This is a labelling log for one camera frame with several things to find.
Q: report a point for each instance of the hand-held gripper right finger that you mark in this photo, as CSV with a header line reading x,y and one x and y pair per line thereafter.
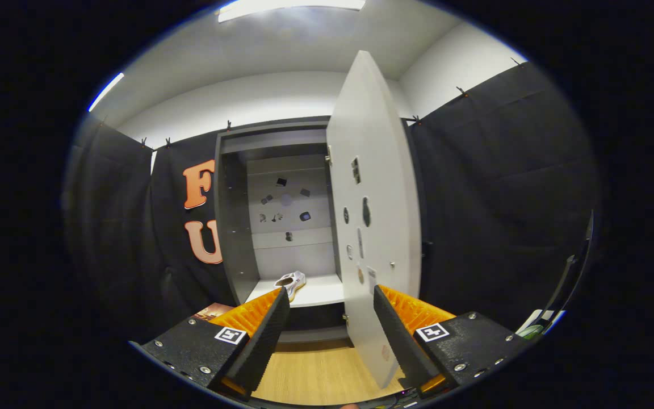
x,y
398,335

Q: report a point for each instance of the ceiling light strip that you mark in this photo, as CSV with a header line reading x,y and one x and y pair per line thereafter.
x,y
105,91

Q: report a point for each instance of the white canvas shoe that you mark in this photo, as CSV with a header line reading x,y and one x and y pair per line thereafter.
x,y
294,280

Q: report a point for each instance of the black backdrop cloth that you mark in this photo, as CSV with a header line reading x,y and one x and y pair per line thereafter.
x,y
503,199

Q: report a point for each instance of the metal door hinge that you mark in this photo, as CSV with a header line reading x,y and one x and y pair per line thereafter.
x,y
328,154

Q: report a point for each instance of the ceiling light panel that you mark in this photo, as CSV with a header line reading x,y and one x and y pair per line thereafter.
x,y
293,7

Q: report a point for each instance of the grey shoe cabinet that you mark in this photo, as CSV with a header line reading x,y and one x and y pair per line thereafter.
x,y
235,227

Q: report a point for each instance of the brown cover book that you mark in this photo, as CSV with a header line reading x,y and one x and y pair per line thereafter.
x,y
216,311

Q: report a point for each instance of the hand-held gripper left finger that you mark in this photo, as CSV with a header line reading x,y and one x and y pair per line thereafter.
x,y
263,341

